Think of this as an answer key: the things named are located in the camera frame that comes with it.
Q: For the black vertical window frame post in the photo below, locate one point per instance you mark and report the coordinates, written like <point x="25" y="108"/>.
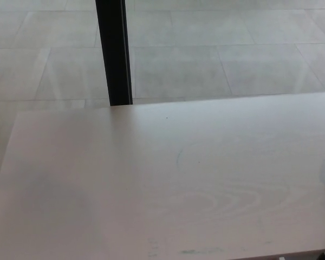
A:
<point x="115" y="54"/>

